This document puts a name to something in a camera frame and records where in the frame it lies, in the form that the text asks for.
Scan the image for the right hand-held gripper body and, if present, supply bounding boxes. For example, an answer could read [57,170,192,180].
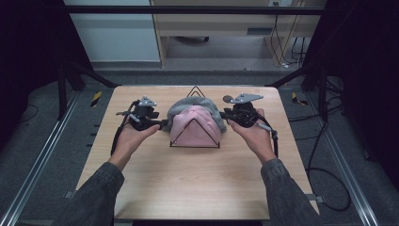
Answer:
[223,92,263,129]

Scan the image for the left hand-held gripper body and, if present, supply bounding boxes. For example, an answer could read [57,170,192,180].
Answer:
[116,95,162,132]

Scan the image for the grey knit hat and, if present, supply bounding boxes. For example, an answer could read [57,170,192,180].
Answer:
[165,96,228,134]

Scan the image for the pink knit hat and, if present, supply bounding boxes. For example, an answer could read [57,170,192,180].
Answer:
[169,105,222,148]

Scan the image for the black triangular wire rack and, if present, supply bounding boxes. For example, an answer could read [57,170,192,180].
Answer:
[169,85,221,149]

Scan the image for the person's left hand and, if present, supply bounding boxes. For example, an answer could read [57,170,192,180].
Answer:
[107,123,161,172]

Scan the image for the person's right hand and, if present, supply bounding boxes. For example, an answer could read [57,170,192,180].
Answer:
[228,108,279,166]

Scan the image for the yellow black tape strip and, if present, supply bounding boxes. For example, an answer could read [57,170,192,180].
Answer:
[291,91,309,106]
[90,90,104,108]

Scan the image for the black metal stand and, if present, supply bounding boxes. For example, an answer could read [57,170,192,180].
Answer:
[266,62,329,122]
[57,60,121,121]

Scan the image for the white cabinet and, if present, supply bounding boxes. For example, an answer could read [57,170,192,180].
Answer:
[62,0,161,63]

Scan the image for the light wooden desk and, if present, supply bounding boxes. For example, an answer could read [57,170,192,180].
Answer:
[150,0,327,69]

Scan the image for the black curtain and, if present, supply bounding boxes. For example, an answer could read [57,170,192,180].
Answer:
[302,0,399,189]
[0,0,95,152]

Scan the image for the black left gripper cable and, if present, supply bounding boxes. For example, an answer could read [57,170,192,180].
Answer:
[110,100,139,156]

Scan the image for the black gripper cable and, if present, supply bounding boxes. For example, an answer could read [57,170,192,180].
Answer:
[110,100,139,156]
[255,112,279,158]

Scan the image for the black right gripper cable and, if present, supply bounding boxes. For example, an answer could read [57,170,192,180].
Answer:
[255,112,279,158]

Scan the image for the hanging cables under desk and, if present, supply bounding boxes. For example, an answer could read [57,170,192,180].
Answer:
[271,2,307,69]

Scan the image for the black horizontal frame bar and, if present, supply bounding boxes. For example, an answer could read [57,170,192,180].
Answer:
[64,5,326,16]

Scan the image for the aluminium floor rail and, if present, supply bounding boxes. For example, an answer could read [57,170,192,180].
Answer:
[0,90,81,226]
[316,125,381,226]

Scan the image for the black floor cable loop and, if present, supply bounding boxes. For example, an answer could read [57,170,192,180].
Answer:
[305,103,352,212]

